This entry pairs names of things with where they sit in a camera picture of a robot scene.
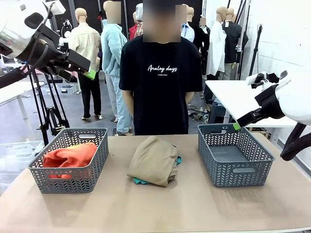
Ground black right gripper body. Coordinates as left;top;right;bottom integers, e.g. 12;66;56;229
254;84;287;120

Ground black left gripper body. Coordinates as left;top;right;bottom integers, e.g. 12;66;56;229
17;25;71;75

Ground orange garment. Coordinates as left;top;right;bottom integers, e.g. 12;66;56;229
43;143;98;179

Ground beige garment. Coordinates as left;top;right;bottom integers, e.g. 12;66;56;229
126;135;180;187

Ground teal garment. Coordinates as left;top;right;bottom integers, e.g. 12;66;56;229
132;145;182;186

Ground person's right forearm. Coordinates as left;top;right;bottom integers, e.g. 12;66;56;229
122;89;134;117

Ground mannequin in cream shirt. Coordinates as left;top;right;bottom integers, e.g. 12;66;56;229
68;7;103;121

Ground large white table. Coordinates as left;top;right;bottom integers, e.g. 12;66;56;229
205;79;311;146

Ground black storage bin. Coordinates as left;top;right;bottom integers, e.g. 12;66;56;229
208;101;230;124

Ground mannequin in light blue fleece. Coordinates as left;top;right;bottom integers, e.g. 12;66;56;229
101;0;134;136

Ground black tripod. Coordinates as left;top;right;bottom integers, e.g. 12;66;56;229
26;67;71;146

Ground small white desk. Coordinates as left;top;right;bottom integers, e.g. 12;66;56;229
0;81;46;127

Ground black light stand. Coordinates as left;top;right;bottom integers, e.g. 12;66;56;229
249;23;264;77

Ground grey plastic lattice basket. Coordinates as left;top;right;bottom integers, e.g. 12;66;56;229
28;128;109;194
197;123;276;188

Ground mannequin in red top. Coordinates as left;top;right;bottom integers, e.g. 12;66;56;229
128;11;140;41

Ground mannequin in plaid hooded shirt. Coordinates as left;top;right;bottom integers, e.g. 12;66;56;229
132;2;144;39

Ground black leaning poles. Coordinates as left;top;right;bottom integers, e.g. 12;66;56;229
237;0;251;81

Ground mannequin in black shirt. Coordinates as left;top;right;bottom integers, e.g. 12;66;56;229
222;7;249;81

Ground mannequin in white shirt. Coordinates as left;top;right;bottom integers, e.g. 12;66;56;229
206;6;228;81

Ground person in black T-shirt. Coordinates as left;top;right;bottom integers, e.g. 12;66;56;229
119;0;204;136

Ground mannequin in black suit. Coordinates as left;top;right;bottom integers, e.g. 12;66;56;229
188;6;210;76

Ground clear plastic storage box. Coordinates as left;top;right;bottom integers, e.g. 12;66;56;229
0;140;44;195

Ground mannequin in pale blue shirt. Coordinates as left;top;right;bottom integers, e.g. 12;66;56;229
181;4;195;43

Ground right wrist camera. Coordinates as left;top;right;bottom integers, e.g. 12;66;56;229
245;72;280;89

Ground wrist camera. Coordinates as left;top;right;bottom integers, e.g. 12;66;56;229
245;72;280;89
43;0;66;15

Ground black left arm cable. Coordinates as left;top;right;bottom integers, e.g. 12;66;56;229
0;2;55;89

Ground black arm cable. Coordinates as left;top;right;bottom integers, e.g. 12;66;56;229
0;2;55;89
280;122;311;162

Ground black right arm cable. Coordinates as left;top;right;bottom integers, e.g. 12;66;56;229
280;122;311;162

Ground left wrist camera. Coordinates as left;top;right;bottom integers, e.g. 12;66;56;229
43;0;66;15

